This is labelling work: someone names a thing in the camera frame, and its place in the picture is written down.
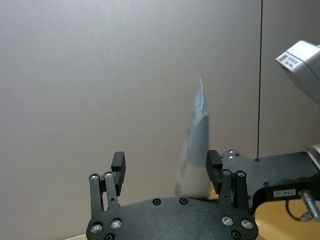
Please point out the white and blue plastic pouch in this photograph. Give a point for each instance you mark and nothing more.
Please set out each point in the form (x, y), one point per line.
(197, 150)

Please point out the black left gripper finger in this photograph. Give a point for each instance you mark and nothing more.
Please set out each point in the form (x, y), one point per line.
(119, 175)

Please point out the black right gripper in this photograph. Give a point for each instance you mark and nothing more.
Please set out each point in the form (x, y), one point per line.
(275, 172)

